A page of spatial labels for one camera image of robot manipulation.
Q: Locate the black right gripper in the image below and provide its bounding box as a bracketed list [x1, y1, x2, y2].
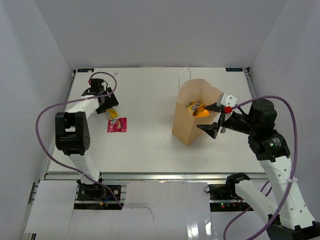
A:
[196, 100, 258, 139]

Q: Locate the large orange gummy bag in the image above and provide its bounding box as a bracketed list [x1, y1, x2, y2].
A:
[193, 108, 211, 118]

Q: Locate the small yellow snack packet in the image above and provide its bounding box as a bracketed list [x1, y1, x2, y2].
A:
[105, 108, 119, 120]

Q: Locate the yellow snack bar wrapper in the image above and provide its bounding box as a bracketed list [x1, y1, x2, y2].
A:
[187, 101, 204, 115]

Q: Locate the pink red candy packet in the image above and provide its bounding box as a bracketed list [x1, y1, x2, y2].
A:
[107, 117, 127, 133]

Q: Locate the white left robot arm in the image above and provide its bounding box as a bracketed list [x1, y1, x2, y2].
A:
[55, 78, 118, 200]

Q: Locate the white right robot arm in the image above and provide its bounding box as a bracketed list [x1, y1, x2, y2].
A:
[197, 94, 320, 240]

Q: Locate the brown paper bag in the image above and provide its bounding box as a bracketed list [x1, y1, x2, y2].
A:
[172, 78, 222, 146]

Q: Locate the blue label sticker left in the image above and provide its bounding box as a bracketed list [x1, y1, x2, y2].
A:
[76, 68, 95, 73]

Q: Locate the blue label sticker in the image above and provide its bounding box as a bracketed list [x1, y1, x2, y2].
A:
[76, 68, 95, 73]
[225, 67, 243, 72]

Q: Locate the blue label sticker right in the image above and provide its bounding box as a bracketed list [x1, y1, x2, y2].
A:
[225, 67, 243, 72]

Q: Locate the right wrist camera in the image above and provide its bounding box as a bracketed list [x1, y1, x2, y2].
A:
[216, 92, 238, 114]

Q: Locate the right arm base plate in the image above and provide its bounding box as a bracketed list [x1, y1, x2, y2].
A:
[204, 184, 249, 213]

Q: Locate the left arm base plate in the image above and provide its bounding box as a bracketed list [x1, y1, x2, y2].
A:
[76, 183, 115, 202]

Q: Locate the aluminium table frame rail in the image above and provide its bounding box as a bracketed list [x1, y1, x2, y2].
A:
[43, 172, 270, 181]

